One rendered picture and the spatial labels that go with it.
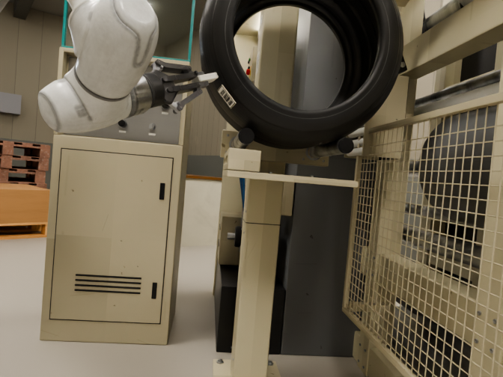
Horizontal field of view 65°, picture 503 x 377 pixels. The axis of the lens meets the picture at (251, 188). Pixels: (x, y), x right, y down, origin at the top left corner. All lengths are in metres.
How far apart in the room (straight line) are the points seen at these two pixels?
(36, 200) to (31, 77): 4.94
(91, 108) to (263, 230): 0.87
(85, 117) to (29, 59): 8.32
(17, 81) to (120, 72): 8.30
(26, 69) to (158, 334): 7.63
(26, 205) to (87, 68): 3.69
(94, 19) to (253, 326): 1.18
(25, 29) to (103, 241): 7.63
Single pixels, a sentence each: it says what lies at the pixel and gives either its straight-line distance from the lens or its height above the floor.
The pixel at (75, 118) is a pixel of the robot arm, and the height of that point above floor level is 0.87.
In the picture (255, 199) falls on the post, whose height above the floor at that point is 0.71.
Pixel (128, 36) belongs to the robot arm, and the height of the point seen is 0.99.
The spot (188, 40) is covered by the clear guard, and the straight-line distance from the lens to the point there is 1.88.
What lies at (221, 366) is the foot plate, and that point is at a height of 0.01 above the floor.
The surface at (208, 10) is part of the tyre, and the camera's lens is 1.14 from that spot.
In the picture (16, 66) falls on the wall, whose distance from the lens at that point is 9.03.
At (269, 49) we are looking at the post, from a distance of 1.51.
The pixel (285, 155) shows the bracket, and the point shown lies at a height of 0.88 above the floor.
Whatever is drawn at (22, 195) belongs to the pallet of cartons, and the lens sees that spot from 4.33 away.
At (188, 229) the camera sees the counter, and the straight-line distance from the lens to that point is 4.16.
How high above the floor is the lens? 0.79
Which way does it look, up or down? 2 degrees down
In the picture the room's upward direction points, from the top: 5 degrees clockwise
